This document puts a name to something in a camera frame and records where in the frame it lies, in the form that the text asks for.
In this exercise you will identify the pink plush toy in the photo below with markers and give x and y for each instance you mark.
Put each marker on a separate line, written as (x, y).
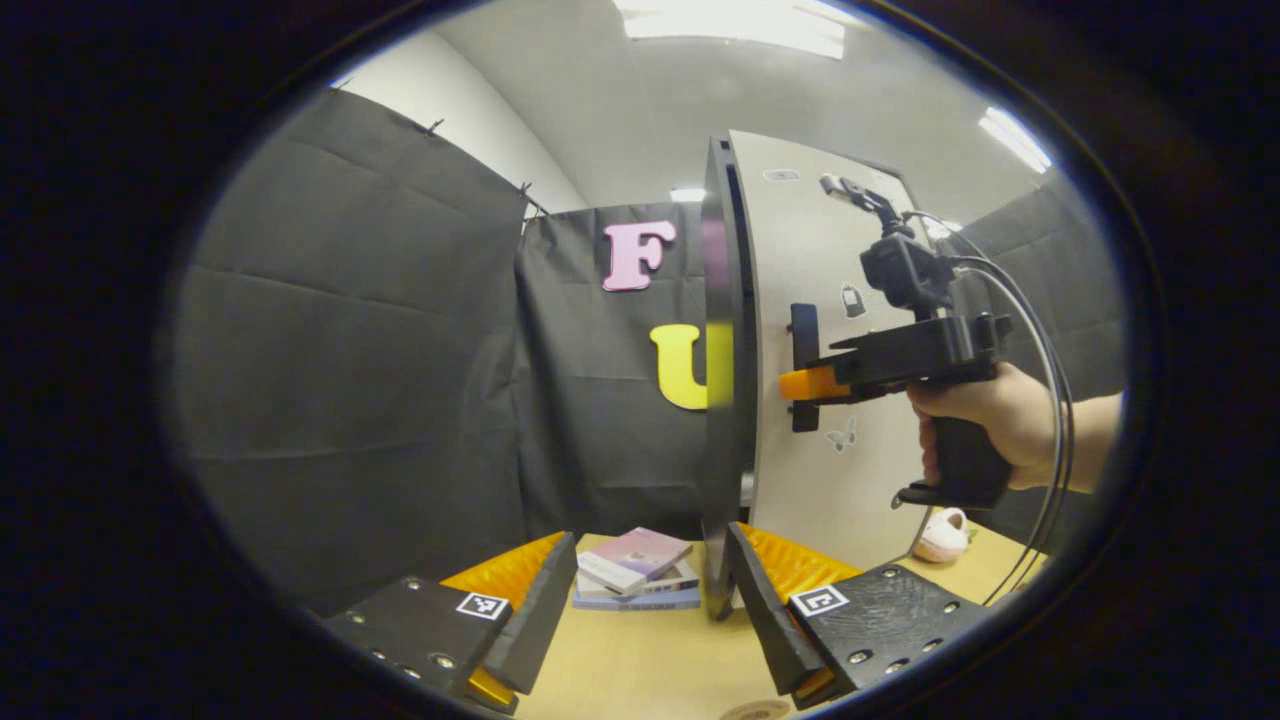
(940, 540)

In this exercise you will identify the small ceiling light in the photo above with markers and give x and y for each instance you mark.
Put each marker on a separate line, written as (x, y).
(687, 195)

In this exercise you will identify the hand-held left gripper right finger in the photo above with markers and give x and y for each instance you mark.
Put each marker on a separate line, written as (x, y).
(765, 620)

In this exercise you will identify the round coaster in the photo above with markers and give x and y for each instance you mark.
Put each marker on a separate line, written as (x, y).
(755, 712)

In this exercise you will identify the white and dark book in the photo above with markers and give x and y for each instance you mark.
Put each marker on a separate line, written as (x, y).
(670, 583)

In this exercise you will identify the large ceiling light panel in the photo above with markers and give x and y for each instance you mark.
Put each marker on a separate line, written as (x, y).
(730, 25)

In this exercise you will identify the light grey cabinet door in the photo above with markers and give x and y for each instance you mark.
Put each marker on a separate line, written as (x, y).
(800, 250)

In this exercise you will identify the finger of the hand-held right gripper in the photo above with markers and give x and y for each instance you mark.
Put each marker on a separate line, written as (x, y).
(815, 385)

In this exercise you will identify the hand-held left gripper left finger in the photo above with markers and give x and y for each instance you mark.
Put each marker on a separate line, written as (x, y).
(540, 620)

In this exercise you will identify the dark grey cabinet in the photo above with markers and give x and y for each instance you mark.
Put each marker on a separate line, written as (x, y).
(715, 400)

